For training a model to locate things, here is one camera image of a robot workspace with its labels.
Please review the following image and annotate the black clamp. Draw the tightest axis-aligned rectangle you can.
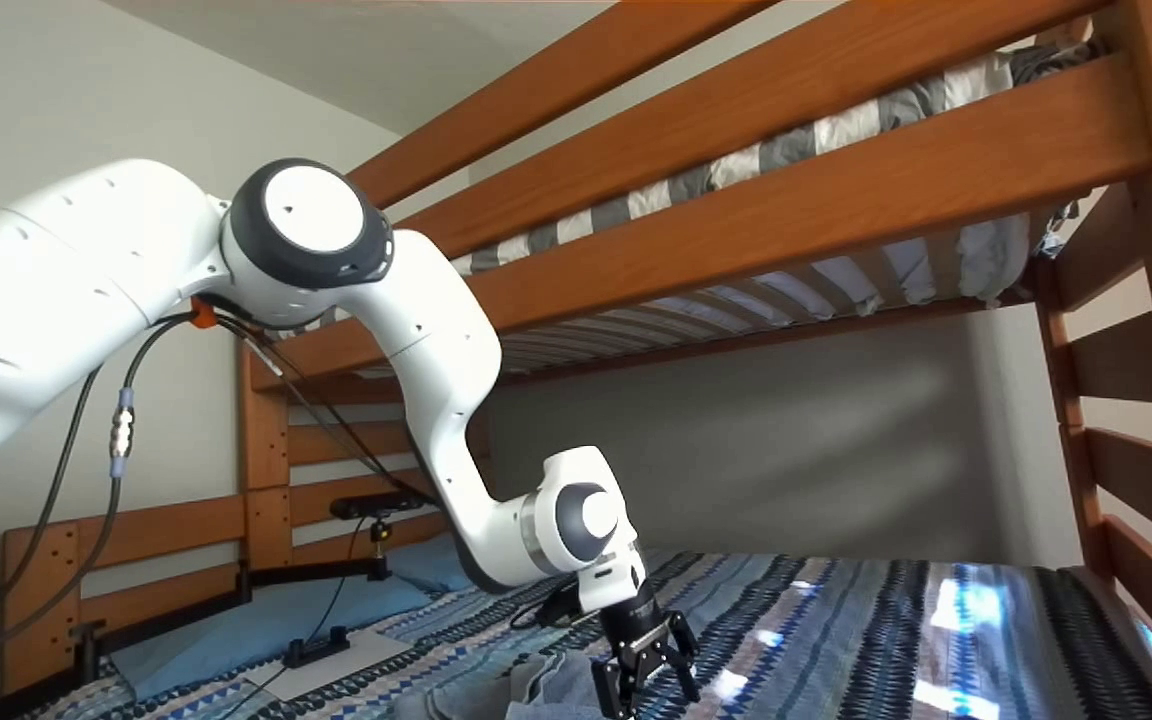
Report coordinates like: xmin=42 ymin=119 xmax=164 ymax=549
xmin=67 ymin=618 xmax=114 ymax=683

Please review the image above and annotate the wooden bunk bed frame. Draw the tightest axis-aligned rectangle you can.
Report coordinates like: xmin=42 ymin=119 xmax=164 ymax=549
xmin=0 ymin=0 xmax=1152 ymax=697

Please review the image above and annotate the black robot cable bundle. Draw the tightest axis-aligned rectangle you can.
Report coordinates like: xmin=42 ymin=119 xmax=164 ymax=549
xmin=0 ymin=296 xmax=450 ymax=674

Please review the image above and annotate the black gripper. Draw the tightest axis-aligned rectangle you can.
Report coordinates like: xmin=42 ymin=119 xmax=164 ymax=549
xmin=590 ymin=594 xmax=707 ymax=720

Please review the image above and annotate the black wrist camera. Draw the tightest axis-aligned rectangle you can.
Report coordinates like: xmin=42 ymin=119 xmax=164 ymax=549
xmin=521 ymin=580 xmax=586 ymax=628

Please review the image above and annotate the small blue pillow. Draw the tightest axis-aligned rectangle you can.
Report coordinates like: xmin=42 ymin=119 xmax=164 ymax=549
xmin=386 ymin=531 xmax=476 ymax=601

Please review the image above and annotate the blue grey cloth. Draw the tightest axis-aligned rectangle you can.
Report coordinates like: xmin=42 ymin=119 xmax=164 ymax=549
xmin=421 ymin=648 xmax=631 ymax=720

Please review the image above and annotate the blue patterned bedspread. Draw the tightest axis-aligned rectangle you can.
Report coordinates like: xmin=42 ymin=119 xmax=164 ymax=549
xmin=11 ymin=531 xmax=1152 ymax=720

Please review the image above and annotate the large blue pillow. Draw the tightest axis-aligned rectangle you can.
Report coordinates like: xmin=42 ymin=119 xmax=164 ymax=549
xmin=110 ymin=571 xmax=437 ymax=703

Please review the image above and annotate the black stereo camera bar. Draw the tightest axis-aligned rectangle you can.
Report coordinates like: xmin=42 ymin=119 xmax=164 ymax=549
xmin=329 ymin=488 xmax=423 ymax=523

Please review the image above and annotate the grey striped upper mattress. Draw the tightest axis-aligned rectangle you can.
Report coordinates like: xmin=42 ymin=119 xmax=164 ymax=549
xmin=392 ymin=15 xmax=1110 ymax=385

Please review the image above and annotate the black cable adapter box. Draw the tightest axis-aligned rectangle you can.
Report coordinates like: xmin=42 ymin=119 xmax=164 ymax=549
xmin=280 ymin=628 xmax=348 ymax=674

